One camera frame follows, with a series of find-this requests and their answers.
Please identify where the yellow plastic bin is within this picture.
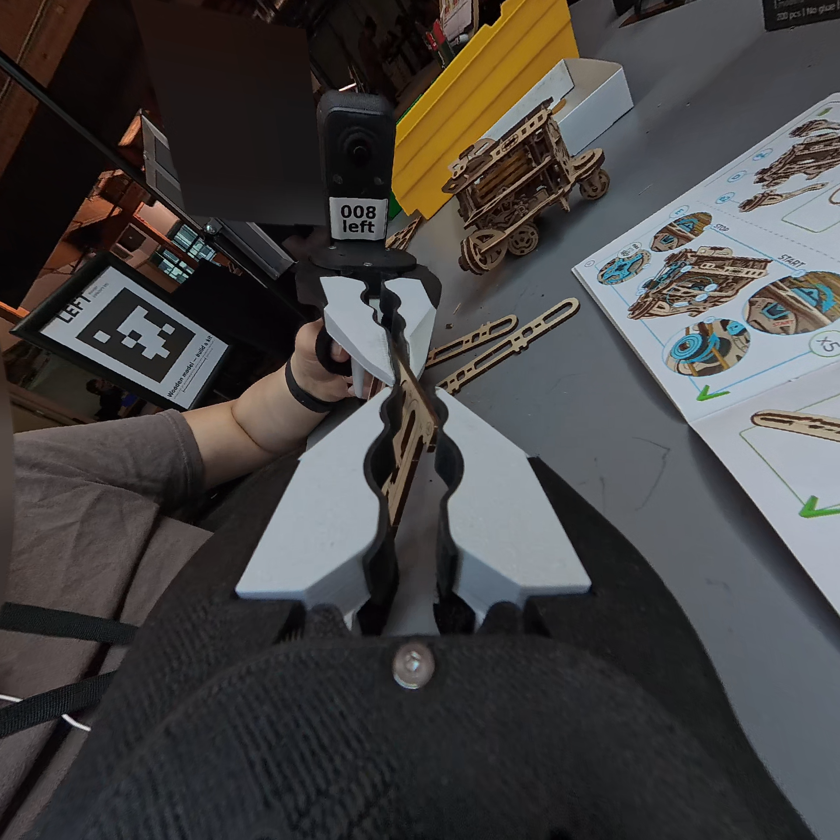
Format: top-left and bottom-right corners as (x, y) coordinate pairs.
(392, 0), (580, 221)

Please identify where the short slotted wooden strip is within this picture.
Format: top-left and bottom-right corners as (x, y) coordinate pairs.
(425, 314), (521, 368)

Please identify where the person's left hand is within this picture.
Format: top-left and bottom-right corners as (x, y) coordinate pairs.
(292, 320), (355, 404)

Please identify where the black harness strap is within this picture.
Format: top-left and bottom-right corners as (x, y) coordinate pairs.
(0, 600), (139, 647)
(0, 669), (118, 740)

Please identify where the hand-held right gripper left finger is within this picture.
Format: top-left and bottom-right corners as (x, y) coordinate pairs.
(234, 387), (400, 634)

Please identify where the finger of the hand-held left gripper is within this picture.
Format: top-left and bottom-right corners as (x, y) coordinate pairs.
(319, 276), (400, 389)
(382, 272), (441, 376)

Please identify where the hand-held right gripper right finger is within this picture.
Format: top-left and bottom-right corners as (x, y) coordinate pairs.
(433, 388), (593, 636)

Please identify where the green plastic bin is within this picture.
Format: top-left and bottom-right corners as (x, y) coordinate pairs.
(386, 98), (421, 223)

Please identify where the instruction booklet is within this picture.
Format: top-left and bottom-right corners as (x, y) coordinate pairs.
(572, 92), (840, 619)

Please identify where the white cardboard box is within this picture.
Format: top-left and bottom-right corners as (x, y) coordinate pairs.
(518, 58), (635, 158)

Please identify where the grey framed panel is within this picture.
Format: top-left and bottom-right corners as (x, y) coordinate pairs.
(141, 112), (294, 273)

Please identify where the wooden model vehicle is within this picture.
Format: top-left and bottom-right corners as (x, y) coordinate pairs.
(441, 98), (609, 277)

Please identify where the black framed marker sign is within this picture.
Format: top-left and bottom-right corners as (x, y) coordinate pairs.
(10, 251), (232, 412)

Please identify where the small wooden lattice part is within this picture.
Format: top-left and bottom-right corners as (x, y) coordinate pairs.
(386, 215), (425, 252)

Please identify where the long slotted wooden strip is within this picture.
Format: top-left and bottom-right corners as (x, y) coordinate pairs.
(435, 297), (581, 396)

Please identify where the black wristband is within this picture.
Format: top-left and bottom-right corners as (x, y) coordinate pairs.
(284, 357), (336, 414)

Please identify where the black model kit box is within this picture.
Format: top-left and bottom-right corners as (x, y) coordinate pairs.
(763, 0), (840, 32)

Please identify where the person's left forearm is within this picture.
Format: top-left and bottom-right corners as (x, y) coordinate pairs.
(180, 371), (329, 475)

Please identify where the wooden parts sheet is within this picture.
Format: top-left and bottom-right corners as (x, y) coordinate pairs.
(379, 341), (439, 531)

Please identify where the thin white cord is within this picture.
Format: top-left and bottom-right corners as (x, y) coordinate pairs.
(0, 694), (91, 732)

